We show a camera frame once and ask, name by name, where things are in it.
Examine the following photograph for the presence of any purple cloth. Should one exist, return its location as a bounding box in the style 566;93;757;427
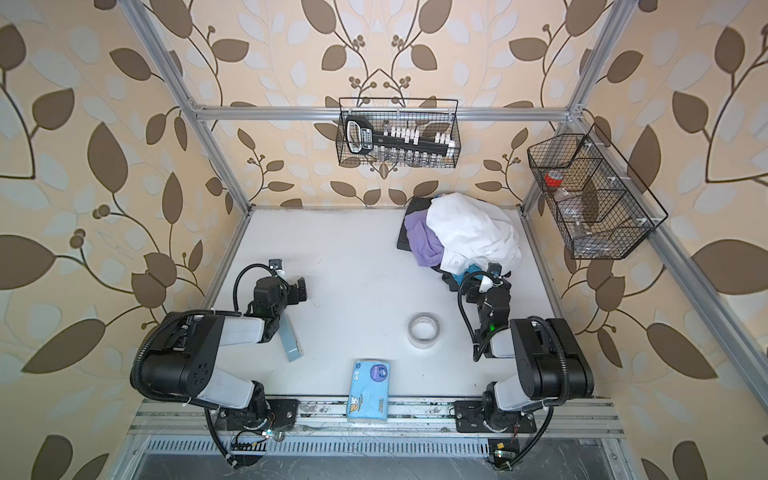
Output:
410;212;444;268

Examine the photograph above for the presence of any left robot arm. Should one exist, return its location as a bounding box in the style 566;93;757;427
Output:
130;276;307;418

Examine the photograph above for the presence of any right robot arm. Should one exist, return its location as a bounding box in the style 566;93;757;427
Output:
457;271;595;430

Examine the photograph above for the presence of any teal cloth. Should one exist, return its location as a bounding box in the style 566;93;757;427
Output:
450;264;485;290

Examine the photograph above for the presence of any white cloth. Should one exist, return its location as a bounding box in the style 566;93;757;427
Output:
426;193;522;275

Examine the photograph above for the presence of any black cloth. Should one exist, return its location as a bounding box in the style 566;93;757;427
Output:
396;197;432;252

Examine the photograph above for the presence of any grey-blue flat bar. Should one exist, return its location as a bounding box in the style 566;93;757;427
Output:
278;314;303;362

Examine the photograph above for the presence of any clear tape roll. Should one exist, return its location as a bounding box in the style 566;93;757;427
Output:
407;314;441;350

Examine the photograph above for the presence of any red-capped clear jar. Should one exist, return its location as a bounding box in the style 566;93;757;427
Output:
544;170;588;237

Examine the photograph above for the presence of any blue tissue pack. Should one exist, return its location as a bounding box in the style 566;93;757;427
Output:
346;360;391;423

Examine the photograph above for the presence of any black rack with white clips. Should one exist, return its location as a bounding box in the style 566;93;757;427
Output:
373;127;458;157

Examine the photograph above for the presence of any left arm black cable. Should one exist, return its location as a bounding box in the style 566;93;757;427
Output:
232;262;283;313

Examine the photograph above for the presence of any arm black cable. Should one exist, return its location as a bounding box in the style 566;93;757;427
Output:
232;262;283;313
457;271;499;363

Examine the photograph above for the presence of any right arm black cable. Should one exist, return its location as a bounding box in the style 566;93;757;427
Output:
457;271;499;363

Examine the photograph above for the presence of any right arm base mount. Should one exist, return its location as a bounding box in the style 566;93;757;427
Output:
452;400;537;434

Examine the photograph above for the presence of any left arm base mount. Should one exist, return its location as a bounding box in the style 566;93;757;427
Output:
213;398;299;431

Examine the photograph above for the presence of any right black wire basket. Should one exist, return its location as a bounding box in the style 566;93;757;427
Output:
527;125;668;260

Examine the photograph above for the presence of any black wire basket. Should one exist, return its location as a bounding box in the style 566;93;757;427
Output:
527;125;668;260
335;96;461;170

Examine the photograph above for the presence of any front aluminium rail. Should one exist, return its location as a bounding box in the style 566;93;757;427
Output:
128;395;626;439

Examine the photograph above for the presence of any back black wire basket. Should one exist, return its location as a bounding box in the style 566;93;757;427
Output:
335;96;461;170

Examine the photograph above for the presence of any aluminium frame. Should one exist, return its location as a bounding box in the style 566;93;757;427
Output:
119;1;767;406

